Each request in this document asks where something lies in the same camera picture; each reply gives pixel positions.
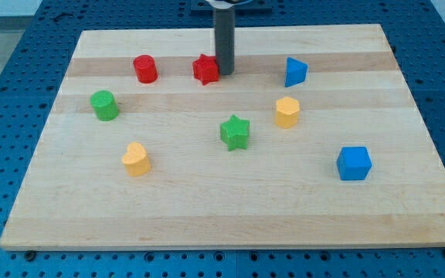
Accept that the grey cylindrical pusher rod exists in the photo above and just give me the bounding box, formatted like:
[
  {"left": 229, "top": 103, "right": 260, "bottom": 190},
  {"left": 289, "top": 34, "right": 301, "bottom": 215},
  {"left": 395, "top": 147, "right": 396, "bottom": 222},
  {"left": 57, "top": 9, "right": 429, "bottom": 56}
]
[{"left": 213, "top": 6, "right": 235, "bottom": 75}]

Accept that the yellow hexagon block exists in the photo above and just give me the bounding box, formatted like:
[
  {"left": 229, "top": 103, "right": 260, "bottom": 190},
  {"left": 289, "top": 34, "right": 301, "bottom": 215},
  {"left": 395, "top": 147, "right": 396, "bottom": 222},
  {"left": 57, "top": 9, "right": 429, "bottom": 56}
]
[{"left": 275, "top": 97, "right": 301, "bottom": 128}]

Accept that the yellow heart block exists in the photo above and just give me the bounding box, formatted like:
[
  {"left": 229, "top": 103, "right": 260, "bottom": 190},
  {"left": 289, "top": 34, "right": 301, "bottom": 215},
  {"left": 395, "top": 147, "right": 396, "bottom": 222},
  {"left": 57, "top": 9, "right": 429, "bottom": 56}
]
[{"left": 121, "top": 142, "right": 151, "bottom": 177}]

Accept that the red star block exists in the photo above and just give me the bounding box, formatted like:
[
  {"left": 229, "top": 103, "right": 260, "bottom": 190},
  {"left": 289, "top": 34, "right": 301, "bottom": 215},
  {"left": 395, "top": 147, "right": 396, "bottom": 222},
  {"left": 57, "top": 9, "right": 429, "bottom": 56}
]
[{"left": 192, "top": 54, "right": 219, "bottom": 86}]

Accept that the blue triangle block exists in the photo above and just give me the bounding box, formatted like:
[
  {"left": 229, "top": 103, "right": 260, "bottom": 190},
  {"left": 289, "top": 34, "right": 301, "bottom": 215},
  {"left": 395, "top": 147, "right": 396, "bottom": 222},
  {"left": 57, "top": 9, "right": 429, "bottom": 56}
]
[{"left": 284, "top": 57, "right": 308, "bottom": 87}]

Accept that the red cylinder block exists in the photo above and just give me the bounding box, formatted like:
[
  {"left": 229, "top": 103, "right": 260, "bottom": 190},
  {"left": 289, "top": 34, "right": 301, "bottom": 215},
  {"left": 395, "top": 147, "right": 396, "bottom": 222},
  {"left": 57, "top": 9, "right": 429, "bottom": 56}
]
[{"left": 133, "top": 55, "right": 158, "bottom": 83}]

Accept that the green star block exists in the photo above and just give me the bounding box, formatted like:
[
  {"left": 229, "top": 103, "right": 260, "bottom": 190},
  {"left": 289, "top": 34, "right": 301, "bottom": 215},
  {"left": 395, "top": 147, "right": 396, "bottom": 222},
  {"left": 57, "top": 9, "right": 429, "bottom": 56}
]
[{"left": 219, "top": 115, "right": 250, "bottom": 151}]

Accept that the green cylinder block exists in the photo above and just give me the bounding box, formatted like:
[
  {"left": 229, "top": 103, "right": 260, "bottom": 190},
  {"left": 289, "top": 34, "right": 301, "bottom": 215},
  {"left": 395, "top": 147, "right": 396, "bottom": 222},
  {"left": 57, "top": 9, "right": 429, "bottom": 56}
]
[{"left": 90, "top": 90, "right": 119, "bottom": 121}]

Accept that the light wooden board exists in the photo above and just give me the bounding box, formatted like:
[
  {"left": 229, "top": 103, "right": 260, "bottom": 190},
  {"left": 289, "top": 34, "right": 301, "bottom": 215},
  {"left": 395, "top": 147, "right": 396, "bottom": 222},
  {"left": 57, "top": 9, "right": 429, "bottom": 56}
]
[{"left": 0, "top": 24, "right": 445, "bottom": 251}]

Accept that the blue cube block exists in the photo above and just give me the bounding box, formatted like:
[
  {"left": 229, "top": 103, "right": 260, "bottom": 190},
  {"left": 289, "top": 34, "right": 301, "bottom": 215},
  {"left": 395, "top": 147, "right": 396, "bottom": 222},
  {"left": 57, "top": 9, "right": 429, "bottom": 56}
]
[{"left": 336, "top": 146, "right": 372, "bottom": 181}]

